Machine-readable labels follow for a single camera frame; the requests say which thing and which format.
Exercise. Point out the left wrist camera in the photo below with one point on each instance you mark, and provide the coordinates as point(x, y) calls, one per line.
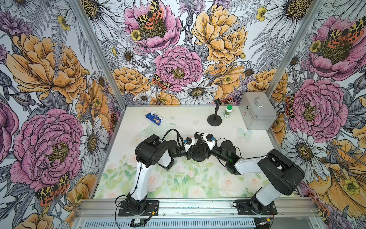
point(188, 143)

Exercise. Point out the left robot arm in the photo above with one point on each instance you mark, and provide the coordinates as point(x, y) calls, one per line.
point(152, 152)

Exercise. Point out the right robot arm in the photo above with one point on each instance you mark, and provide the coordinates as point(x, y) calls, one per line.
point(282, 173)

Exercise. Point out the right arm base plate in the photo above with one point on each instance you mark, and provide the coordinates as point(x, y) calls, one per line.
point(253, 208)

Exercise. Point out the silver first aid case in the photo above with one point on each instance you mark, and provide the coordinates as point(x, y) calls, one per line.
point(257, 111)

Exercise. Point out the aluminium front rail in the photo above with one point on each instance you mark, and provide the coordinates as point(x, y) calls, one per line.
point(197, 208)

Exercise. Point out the black round stand base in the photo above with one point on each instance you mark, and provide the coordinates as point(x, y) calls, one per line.
point(214, 120)

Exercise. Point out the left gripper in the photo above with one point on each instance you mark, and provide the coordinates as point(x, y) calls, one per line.
point(189, 153)

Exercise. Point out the white green-capped pill bottle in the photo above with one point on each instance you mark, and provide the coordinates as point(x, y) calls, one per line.
point(228, 111)

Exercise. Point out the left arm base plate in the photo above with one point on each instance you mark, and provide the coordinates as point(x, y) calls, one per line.
point(144, 208)

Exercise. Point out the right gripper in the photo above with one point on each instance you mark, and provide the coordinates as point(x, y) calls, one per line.
point(207, 152)

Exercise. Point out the blue gauze bandage packet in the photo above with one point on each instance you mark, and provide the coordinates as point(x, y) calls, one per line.
point(155, 117)

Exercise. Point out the white vented cable duct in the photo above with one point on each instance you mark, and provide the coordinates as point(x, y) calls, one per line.
point(184, 223)

